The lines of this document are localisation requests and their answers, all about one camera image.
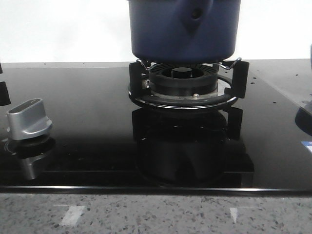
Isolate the silver stove control knob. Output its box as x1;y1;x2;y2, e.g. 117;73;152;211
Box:
7;98;52;140

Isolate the left black pan support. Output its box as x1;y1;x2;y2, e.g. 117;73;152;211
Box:
0;61;11;107

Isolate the blue white stove sticker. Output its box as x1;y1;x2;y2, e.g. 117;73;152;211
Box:
301;141;312;153

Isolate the right black pan support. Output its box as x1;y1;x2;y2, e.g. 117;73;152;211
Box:
129;58;250;110

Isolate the black pan support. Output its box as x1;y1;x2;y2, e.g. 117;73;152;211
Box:
129;58;250;110
0;61;11;107

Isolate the dark blue cooking pot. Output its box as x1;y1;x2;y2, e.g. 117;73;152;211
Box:
128;0;241;63

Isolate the light blue water bowl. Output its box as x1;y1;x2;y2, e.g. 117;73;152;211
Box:
310;44;312;69

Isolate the black glass gas stove top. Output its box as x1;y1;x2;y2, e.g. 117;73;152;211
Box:
0;67;312;195

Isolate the right black gas burner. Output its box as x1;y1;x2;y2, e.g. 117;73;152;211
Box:
149;63;217;97

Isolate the wire pot reducer ring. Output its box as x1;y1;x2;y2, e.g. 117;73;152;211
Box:
136;57;242;72

